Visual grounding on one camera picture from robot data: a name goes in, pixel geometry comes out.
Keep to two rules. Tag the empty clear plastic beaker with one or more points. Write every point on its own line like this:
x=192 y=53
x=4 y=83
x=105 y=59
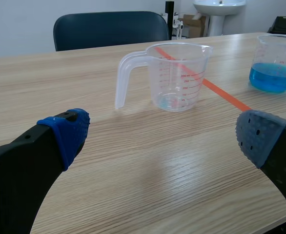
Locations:
x=174 y=78

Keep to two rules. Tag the black case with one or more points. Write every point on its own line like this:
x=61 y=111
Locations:
x=284 y=24

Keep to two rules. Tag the clear beaker with blue liquid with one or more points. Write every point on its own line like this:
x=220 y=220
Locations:
x=274 y=68

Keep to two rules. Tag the brown cardboard box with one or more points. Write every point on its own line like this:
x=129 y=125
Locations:
x=193 y=25

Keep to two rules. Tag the white wash basin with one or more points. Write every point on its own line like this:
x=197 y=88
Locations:
x=218 y=12

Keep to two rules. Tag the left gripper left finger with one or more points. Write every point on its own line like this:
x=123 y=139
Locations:
x=23 y=158

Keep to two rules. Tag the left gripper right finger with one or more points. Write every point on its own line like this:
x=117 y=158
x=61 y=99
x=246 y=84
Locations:
x=277 y=151

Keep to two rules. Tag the dark blue chair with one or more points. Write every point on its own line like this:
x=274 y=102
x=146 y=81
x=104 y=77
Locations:
x=108 y=29

